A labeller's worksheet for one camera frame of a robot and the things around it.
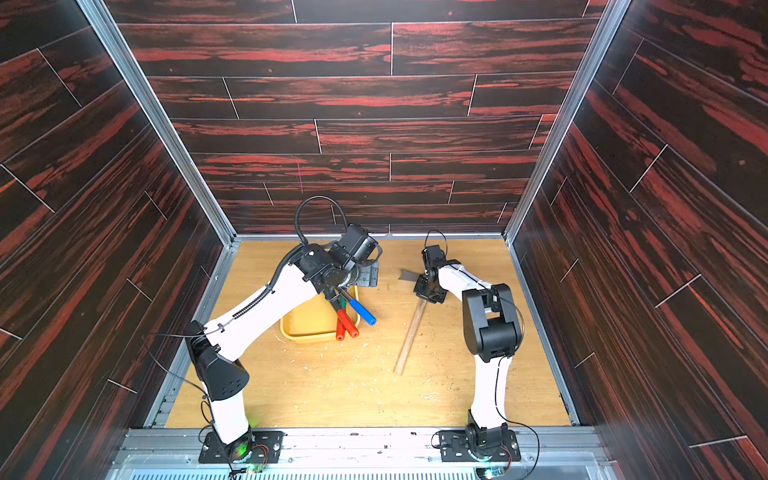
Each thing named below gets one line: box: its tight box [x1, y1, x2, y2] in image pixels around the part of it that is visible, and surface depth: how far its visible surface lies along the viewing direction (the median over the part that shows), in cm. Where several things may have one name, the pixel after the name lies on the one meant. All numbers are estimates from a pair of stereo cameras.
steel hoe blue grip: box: [337, 287, 377, 326], surface depth 90 cm
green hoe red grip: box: [337, 296, 352, 337], surface depth 86 cm
